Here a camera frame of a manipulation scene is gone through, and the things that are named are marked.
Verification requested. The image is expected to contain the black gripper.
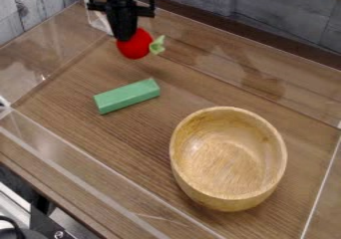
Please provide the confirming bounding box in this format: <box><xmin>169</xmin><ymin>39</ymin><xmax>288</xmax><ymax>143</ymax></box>
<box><xmin>86</xmin><ymin>0</ymin><xmax>157</xmax><ymax>41</ymax></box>

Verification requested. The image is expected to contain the red plush fruit green stem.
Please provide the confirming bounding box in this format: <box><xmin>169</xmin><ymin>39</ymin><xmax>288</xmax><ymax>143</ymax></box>
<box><xmin>116</xmin><ymin>28</ymin><xmax>166</xmax><ymax>60</ymax></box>

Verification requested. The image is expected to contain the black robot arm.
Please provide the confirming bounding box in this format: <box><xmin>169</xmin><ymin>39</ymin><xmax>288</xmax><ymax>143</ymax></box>
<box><xmin>86</xmin><ymin>0</ymin><xmax>157</xmax><ymax>41</ymax></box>

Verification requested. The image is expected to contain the green rectangular block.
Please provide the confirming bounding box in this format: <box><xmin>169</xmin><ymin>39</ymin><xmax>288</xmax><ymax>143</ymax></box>
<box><xmin>94</xmin><ymin>79</ymin><xmax>161</xmax><ymax>115</ymax></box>

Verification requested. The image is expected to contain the light wooden bowl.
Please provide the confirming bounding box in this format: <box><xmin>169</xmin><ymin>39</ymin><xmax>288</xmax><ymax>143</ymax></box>
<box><xmin>170</xmin><ymin>107</ymin><xmax>288</xmax><ymax>212</ymax></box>

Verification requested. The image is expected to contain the clear acrylic tray enclosure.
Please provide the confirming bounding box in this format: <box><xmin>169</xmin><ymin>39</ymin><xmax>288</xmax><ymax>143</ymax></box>
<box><xmin>0</xmin><ymin>4</ymin><xmax>341</xmax><ymax>239</ymax></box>

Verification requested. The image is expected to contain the black bracket bottom left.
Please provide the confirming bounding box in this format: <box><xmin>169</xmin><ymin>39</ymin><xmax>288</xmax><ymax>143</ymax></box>
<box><xmin>29</xmin><ymin>206</ymin><xmax>76</xmax><ymax>239</ymax></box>

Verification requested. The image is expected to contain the black cable bottom left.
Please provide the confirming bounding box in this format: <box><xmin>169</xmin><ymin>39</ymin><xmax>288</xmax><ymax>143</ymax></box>
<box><xmin>0</xmin><ymin>215</ymin><xmax>28</xmax><ymax>239</ymax></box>

